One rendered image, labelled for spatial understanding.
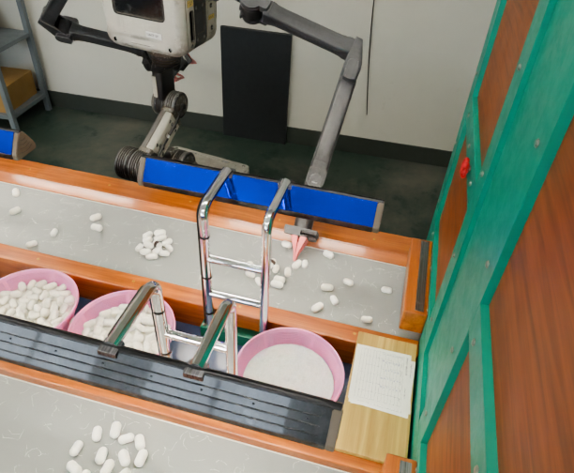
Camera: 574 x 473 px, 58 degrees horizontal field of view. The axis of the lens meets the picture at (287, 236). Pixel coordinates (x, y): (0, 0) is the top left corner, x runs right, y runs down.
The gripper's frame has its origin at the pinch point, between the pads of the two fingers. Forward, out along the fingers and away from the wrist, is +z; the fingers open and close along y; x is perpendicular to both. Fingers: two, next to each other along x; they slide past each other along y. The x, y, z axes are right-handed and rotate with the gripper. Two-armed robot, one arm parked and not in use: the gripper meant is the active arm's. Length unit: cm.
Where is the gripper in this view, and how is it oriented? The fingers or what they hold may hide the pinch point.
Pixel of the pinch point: (294, 258)
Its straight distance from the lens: 155.7
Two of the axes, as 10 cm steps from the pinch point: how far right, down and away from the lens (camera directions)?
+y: 9.6, 2.2, -1.7
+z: -2.5, 9.6, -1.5
